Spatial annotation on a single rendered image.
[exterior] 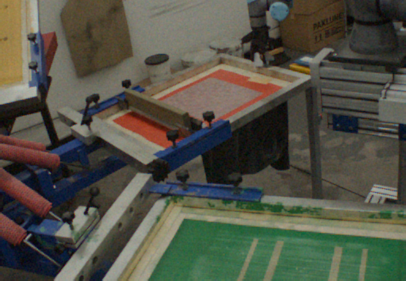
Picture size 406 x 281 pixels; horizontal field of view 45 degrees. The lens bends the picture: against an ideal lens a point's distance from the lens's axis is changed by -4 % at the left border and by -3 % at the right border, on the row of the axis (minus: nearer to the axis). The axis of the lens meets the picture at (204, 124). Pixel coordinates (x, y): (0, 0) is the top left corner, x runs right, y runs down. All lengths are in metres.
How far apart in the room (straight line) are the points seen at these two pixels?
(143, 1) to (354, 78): 2.85
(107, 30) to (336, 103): 2.60
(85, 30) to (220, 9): 1.42
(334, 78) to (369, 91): 0.12
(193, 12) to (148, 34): 0.51
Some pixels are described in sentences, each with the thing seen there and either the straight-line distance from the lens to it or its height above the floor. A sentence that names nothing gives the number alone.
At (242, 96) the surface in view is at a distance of 2.09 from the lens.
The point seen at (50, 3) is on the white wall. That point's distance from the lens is 3.85.
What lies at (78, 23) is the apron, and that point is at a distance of 3.89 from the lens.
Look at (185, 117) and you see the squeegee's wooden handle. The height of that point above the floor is 1.05.
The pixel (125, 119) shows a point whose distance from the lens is 2.09.
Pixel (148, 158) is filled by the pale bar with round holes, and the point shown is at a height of 1.04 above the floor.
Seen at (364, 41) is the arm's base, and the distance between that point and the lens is 1.57.
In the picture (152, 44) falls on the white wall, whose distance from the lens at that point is 4.33.
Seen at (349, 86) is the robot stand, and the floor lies 1.14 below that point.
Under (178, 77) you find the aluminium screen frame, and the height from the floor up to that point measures 0.98.
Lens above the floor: 1.83
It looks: 27 degrees down
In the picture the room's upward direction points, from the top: 10 degrees counter-clockwise
